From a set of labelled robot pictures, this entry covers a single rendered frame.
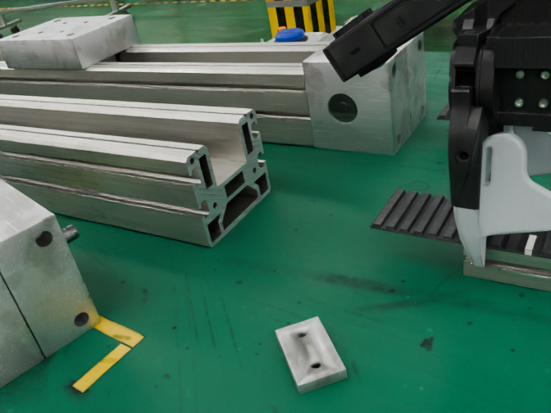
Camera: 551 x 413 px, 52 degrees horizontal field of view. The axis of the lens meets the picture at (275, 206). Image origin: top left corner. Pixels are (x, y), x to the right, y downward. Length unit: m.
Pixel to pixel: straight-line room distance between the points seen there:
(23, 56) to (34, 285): 0.51
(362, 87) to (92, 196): 0.27
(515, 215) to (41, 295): 0.30
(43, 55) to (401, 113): 0.48
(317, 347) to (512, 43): 0.20
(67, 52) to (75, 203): 0.27
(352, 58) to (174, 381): 0.23
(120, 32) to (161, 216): 0.39
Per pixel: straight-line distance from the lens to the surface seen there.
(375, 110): 0.56
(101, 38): 0.81
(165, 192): 0.47
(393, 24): 0.34
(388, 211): 0.42
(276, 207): 0.51
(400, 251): 0.44
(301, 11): 3.78
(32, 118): 0.70
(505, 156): 0.35
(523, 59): 0.32
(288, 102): 0.60
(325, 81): 0.57
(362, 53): 0.36
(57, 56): 0.81
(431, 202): 0.43
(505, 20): 0.34
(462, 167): 0.33
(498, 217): 0.36
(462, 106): 0.32
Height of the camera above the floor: 1.04
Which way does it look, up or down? 30 degrees down
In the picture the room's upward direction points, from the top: 11 degrees counter-clockwise
